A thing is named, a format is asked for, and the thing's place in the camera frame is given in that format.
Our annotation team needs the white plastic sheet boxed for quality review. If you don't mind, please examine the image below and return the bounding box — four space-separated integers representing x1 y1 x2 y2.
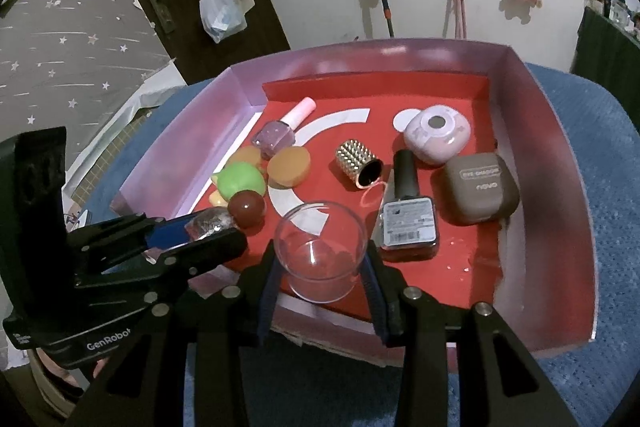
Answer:
62 57 183 202

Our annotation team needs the black cap nail polish bottle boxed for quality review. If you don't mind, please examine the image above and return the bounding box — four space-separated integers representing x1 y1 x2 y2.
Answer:
378 149 441 260

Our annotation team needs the gold studded cylinder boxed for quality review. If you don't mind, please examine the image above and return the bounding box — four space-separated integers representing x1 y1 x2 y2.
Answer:
334 138 385 190

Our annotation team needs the taupe eyeshadow case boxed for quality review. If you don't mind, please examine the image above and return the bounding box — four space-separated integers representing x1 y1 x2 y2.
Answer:
440 152 522 226

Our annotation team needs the green and yellow toy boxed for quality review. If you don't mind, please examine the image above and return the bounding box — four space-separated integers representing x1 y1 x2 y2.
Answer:
209 162 267 210

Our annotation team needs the orange round puck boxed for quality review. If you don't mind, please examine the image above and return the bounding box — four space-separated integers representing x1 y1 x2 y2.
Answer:
266 147 312 188
227 145 263 168

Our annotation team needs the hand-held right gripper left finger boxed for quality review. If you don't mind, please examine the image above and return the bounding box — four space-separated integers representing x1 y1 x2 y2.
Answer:
62 252 281 427

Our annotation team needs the pink box with red insert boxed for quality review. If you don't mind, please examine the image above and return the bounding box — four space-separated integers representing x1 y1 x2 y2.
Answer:
111 38 599 368

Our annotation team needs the lilac round case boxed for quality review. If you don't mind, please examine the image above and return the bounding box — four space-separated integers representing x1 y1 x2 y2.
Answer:
402 105 471 166

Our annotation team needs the pink rubber band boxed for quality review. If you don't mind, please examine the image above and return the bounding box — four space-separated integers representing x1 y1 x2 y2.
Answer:
361 181 391 208

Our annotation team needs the purple nail polish bottle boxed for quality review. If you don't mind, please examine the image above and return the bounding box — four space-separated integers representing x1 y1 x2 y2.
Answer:
251 97 317 159

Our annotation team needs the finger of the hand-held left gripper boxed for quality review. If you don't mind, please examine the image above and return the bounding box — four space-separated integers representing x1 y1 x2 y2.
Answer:
67 208 202 259
74 228 249 304

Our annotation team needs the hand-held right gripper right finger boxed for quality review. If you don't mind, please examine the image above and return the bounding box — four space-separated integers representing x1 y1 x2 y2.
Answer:
362 249 581 427

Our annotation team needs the clear glass cup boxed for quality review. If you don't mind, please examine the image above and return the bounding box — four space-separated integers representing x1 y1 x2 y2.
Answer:
274 202 368 304

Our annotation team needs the pink wall hanger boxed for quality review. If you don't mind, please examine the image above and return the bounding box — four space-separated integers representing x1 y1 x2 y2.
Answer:
446 0 468 38

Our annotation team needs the person's left hand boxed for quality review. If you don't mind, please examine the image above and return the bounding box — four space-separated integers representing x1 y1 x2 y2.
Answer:
37 349 111 403

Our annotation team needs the metal door handle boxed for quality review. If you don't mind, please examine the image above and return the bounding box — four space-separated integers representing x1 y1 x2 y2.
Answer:
144 0 178 34

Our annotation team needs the clear plastic bag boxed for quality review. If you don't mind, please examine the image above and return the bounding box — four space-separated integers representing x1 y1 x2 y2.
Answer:
199 0 248 44

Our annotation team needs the blue textured blanket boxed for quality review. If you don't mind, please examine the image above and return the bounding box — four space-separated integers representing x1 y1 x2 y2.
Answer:
82 62 640 427

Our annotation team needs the group of bottles and jars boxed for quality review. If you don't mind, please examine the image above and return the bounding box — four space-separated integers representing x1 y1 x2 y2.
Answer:
590 0 640 40

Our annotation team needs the table with dark green cloth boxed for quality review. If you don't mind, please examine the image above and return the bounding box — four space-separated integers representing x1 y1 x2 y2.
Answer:
570 4 640 92

